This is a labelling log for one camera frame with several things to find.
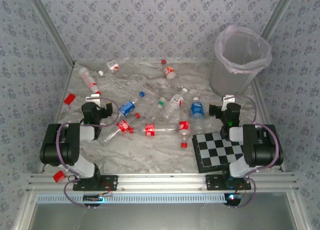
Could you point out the black white checkerboard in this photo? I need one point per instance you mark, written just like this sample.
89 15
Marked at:
212 152

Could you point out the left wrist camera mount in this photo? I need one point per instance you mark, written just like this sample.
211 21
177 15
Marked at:
92 99

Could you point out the red block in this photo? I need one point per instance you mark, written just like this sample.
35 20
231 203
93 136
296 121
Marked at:
59 176
69 99

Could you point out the right aluminium side rail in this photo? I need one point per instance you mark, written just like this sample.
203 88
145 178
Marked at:
262 102

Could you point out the clear bottle red label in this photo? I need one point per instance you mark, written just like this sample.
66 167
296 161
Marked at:
150 130
122 126

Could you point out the capless bottle white red label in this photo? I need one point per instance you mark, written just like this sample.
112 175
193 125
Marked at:
113 65

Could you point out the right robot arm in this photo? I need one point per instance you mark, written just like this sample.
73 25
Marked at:
262 149

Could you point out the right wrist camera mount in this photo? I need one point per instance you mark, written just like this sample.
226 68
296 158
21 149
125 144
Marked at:
228 99

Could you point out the short bottle red label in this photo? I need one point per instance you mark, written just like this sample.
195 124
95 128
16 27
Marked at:
184 127

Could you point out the aluminium frame post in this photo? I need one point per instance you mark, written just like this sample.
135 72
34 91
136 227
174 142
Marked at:
277 14
52 27

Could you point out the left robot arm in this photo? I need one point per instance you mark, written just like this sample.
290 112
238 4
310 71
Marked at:
60 149

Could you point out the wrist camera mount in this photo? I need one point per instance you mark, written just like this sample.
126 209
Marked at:
92 99
228 99

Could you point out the black mounting plate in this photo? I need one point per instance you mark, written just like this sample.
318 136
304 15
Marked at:
111 182
213 182

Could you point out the right circuit board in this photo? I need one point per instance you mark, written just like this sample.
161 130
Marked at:
232 200

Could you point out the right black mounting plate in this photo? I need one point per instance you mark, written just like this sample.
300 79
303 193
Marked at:
213 182

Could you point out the translucent grey bin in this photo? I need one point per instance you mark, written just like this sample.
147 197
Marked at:
230 84

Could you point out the green cap clear bottle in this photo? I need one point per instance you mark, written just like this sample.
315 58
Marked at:
160 107

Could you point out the white cap ribbed water bottle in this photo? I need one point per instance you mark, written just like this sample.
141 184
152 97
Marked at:
172 106

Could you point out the small bottle orange label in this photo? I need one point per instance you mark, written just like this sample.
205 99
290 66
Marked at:
170 73

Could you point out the left aluminium frame post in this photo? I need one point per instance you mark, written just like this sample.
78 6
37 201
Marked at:
52 27

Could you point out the aluminium side rail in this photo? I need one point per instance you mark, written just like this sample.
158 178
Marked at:
65 86
262 102

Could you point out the left circuit board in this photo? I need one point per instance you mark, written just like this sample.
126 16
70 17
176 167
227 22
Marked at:
92 198

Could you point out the grey metal panel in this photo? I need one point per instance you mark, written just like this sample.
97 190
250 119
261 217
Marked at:
162 217

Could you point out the left aluminium side rail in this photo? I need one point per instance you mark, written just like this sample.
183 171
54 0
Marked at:
65 86

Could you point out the white cap blue label bottle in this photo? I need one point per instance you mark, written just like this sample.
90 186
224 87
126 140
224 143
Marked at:
197 109

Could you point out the right aluminium frame post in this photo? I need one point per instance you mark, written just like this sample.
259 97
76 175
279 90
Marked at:
277 14

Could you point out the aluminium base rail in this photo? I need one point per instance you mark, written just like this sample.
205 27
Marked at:
162 182

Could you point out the slim bottle red white label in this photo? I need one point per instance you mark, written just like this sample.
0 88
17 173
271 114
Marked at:
86 77

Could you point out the circuit board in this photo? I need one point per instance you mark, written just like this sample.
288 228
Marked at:
92 198
232 200

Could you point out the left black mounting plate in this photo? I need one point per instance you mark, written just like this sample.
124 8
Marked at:
111 182

